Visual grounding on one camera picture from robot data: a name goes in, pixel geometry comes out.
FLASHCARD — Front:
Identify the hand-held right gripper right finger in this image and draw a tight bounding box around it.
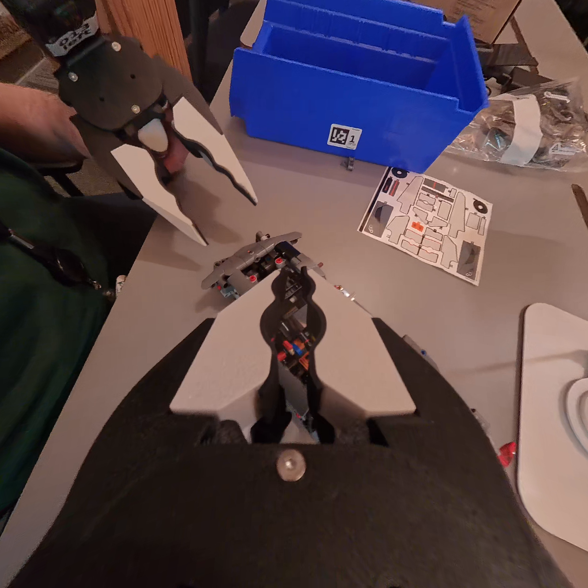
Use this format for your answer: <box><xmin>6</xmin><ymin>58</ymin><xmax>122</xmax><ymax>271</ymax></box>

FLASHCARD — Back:
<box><xmin>300</xmin><ymin>266</ymin><xmax>417</xmax><ymax>444</ymax></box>

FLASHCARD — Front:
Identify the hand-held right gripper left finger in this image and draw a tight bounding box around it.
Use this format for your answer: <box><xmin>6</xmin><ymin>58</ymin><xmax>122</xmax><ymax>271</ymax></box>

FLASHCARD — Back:
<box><xmin>170</xmin><ymin>270</ymin><xmax>288</xmax><ymax>444</ymax></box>

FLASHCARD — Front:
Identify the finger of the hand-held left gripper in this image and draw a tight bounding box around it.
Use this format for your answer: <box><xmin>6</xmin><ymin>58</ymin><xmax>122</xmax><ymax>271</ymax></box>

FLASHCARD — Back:
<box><xmin>172</xmin><ymin>96</ymin><xmax>259</xmax><ymax>206</ymax></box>
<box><xmin>111</xmin><ymin>144</ymin><xmax>209</xmax><ymax>246</ymax></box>

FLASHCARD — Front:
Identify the grey black lego car model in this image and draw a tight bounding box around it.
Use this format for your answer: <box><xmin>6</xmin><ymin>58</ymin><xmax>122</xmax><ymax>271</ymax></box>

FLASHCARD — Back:
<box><xmin>201</xmin><ymin>231</ymin><xmax>517</xmax><ymax>468</ymax></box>

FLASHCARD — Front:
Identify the person's left hand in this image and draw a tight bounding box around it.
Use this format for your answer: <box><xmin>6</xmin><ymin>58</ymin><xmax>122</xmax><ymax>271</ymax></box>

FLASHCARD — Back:
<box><xmin>21</xmin><ymin>89</ymin><xmax>92</xmax><ymax>162</ymax></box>

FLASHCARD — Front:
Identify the black chair armrest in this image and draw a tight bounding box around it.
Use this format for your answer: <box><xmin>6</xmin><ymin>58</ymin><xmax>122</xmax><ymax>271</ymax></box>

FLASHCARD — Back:
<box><xmin>34</xmin><ymin>161</ymin><xmax>90</xmax><ymax>197</ymax></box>

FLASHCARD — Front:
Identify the blue plastic bin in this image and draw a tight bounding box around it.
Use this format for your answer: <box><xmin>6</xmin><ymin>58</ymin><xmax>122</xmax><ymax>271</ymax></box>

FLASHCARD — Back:
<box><xmin>229</xmin><ymin>0</ymin><xmax>489</xmax><ymax>174</ymax></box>

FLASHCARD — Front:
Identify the white sticker sheet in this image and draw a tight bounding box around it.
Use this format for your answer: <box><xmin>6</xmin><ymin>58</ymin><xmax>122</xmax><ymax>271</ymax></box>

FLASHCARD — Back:
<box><xmin>357</xmin><ymin>166</ymin><xmax>493</xmax><ymax>286</ymax></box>

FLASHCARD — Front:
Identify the white metal stand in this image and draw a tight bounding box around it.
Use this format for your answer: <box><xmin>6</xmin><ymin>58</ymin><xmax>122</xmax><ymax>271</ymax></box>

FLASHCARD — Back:
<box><xmin>517</xmin><ymin>302</ymin><xmax>588</xmax><ymax>548</ymax></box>

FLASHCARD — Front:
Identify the cardboard box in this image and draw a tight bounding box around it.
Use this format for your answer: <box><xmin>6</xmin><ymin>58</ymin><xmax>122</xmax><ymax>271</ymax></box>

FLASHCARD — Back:
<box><xmin>409</xmin><ymin>0</ymin><xmax>523</xmax><ymax>43</ymax></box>

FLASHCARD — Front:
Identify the clear plastic bag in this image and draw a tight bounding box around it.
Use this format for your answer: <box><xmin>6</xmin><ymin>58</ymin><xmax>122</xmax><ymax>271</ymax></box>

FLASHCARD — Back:
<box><xmin>448</xmin><ymin>79</ymin><xmax>588</xmax><ymax>173</ymax></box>

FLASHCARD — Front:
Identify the wooden post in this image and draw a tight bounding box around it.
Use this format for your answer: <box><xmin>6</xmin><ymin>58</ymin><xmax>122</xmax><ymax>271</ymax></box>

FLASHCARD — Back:
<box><xmin>94</xmin><ymin>0</ymin><xmax>192</xmax><ymax>79</ymax></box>

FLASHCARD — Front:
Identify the black strap with metal buckle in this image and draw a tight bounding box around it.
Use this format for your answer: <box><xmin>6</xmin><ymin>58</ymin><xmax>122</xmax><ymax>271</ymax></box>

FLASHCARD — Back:
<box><xmin>0</xmin><ymin>224</ymin><xmax>115</xmax><ymax>297</ymax></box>

